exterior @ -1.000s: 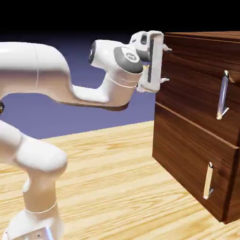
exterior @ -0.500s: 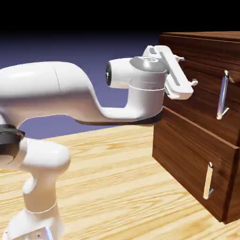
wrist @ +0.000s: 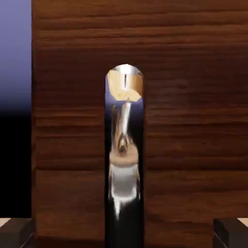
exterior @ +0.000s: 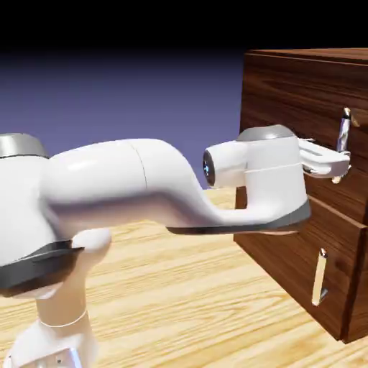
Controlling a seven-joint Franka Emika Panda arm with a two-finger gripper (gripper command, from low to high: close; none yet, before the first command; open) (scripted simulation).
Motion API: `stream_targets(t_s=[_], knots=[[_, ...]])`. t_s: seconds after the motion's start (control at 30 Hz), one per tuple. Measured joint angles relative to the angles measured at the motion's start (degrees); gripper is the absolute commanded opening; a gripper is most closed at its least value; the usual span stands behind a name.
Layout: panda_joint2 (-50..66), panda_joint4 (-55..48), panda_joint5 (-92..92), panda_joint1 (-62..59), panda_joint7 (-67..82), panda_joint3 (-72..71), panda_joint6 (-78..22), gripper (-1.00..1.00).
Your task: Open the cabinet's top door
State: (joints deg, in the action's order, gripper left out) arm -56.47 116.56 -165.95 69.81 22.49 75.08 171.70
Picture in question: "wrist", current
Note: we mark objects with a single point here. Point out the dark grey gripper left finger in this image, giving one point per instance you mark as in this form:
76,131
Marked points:
15,234

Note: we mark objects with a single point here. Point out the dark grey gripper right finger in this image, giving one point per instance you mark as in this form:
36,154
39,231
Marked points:
230,234

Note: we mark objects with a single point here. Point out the dark wood cabinet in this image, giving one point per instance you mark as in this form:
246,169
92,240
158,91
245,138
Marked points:
33,120

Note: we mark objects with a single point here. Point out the dark wood cabinet door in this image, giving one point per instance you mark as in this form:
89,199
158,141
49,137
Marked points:
186,81

